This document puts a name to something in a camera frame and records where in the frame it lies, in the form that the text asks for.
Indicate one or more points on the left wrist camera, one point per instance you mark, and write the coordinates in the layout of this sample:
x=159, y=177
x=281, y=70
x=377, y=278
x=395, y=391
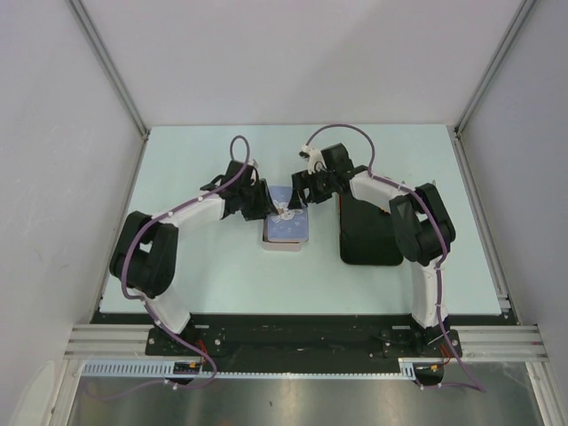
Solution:
x=250, y=174

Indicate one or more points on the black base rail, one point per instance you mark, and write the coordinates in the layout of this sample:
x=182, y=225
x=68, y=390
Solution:
x=307, y=344

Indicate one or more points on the silver tin lid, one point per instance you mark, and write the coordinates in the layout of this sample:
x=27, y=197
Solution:
x=288, y=225

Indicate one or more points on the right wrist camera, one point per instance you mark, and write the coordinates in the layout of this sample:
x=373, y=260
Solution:
x=314, y=158

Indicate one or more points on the right aluminium frame post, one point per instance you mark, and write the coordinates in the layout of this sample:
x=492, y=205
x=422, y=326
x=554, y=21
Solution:
x=521, y=17

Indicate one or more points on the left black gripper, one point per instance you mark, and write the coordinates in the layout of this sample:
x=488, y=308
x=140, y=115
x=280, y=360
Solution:
x=264, y=205

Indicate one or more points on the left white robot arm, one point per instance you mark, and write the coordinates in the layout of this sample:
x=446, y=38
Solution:
x=145, y=258

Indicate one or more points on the metal tongs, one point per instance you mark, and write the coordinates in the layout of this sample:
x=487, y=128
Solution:
x=403, y=184

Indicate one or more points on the left aluminium frame post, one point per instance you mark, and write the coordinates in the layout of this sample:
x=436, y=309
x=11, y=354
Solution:
x=94, y=39

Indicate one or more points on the aluminium frame post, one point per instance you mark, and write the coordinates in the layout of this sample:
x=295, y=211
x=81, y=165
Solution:
x=94, y=39
x=521, y=17

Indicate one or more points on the black tray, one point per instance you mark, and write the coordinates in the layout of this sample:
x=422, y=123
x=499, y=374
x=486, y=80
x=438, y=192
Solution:
x=366, y=236

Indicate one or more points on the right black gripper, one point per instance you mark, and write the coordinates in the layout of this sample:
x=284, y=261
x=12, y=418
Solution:
x=303, y=180

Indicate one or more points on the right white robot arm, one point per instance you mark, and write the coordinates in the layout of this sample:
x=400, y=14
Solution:
x=421, y=224

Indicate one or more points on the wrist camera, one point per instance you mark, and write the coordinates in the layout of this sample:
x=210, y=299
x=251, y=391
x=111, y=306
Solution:
x=250, y=174
x=314, y=158

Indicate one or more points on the lavender cookie tin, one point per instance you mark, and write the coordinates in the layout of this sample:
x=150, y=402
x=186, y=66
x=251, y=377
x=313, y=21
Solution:
x=282, y=245

